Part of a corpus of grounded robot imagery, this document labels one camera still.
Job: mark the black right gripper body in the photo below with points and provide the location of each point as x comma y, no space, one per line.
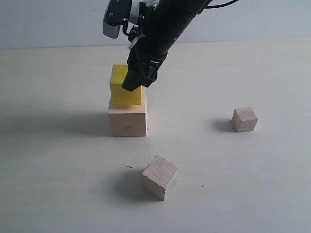
161,27

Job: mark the yellow cube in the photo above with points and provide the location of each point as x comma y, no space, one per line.
119,95

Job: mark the large light wooden cube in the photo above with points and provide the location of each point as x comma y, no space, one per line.
128,121

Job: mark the small wooden cube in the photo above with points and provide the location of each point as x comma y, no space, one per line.
244,119

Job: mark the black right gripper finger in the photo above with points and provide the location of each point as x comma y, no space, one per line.
131,80
149,78

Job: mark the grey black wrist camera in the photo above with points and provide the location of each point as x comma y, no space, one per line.
128,16

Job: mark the medium grooved wooden cube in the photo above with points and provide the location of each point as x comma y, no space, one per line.
159,177

